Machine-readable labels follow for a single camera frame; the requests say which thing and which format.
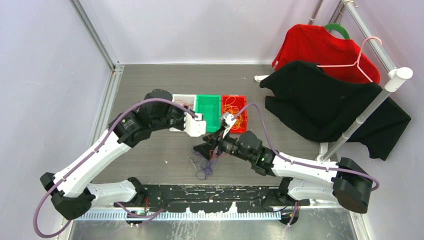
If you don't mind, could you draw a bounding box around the pink hanger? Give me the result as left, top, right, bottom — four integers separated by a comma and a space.
317, 36, 383, 83

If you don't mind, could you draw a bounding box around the green hanger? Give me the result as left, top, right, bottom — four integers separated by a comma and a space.
324, 23, 351, 40

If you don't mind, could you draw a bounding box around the white plastic bin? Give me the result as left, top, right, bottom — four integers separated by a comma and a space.
172, 94, 197, 112

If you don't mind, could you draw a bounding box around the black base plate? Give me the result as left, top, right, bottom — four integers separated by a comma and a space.
122, 184, 295, 214

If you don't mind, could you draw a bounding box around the yellow cable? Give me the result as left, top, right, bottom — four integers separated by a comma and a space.
221, 96, 245, 131

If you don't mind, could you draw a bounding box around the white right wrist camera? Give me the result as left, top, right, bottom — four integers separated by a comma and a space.
219, 112, 237, 138

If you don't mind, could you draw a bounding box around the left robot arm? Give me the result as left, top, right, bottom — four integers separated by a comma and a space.
40, 89, 197, 221

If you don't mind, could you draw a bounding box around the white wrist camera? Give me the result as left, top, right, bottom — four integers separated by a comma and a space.
183, 113, 207, 137
219, 112, 237, 138

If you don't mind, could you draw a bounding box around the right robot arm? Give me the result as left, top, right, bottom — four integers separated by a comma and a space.
193, 131, 373, 214

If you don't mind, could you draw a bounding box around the white clothes rack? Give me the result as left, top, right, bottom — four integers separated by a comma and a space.
254, 0, 414, 204

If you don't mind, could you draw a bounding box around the aluminium frame rail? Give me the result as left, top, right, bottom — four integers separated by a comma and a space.
70, 0, 125, 137

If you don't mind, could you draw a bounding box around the red plastic bin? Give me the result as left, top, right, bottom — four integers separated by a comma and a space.
220, 95, 249, 135

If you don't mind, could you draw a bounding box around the purple cable bundle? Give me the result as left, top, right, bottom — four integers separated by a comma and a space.
188, 149, 220, 181

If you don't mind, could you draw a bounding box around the red shirt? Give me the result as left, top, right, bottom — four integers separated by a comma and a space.
271, 24, 381, 84

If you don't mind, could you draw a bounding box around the black shirt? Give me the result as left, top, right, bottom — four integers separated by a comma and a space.
259, 61, 411, 161

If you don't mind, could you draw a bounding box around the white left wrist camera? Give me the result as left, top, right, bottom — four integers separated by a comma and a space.
183, 113, 207, 137

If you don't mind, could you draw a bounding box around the green plastic bin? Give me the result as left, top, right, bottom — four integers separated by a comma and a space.
195, 94, 222, 133

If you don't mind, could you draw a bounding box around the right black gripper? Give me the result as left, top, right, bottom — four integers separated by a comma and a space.
193, 124, 253, 163

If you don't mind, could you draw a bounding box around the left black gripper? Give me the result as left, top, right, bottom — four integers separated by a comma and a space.
150, 102, 195, 131

